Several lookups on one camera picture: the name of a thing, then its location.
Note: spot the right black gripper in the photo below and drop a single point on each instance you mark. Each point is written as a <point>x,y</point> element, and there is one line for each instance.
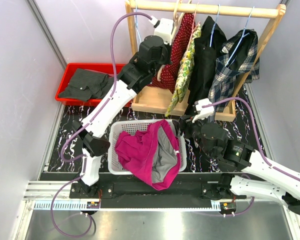
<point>185,121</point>

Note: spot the magenta skirt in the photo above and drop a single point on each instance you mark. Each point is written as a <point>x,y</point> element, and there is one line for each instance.
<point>152,155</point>

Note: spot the red polka dot skirt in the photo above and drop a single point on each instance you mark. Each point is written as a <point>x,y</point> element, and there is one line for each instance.
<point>168,75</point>

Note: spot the lemon print skirt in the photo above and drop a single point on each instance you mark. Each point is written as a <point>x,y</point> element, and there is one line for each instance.
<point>184,73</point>

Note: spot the pink wire hanger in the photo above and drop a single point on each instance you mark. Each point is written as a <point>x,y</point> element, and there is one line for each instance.
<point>193,25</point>

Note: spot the light blue wire hanger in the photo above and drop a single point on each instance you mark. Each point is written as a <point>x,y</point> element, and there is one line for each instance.
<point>139,39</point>

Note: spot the wooden hanger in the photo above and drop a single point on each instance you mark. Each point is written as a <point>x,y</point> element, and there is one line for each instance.
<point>177,20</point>

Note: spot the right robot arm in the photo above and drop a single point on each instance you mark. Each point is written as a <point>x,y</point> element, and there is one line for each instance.
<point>244,171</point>

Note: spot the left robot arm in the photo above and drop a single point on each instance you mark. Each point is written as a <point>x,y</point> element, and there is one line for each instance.
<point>154,51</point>

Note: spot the plaid skirt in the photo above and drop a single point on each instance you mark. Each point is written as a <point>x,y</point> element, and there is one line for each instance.
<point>244,61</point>

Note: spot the black skirt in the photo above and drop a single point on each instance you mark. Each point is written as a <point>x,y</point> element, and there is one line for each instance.
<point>204,63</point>

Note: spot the blue hanger of black skirt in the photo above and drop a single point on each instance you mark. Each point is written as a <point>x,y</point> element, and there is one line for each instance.
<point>214,26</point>

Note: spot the blue hanger of plaid skirt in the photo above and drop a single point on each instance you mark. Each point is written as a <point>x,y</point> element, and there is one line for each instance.
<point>243,34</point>

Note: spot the wooden clothes rack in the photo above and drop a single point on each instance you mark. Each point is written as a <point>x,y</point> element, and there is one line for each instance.
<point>156,100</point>

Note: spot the white plastic basket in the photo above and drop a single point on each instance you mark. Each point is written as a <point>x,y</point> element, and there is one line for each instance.
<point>131,127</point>

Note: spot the red plastic bin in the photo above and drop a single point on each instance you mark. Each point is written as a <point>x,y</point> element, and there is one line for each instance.
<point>106,68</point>

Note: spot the dark grey garment in bin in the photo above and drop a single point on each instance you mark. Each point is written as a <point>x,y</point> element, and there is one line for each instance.
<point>87,84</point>

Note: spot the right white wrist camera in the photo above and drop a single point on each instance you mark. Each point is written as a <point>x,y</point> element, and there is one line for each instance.
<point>203,109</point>

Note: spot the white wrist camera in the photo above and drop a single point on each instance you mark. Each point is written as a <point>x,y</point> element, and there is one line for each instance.
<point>163,28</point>
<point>203,109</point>

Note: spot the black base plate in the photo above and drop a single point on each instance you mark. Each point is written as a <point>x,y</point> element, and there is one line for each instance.
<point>188,192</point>

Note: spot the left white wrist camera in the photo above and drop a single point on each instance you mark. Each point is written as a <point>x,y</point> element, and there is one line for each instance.
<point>163,28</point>

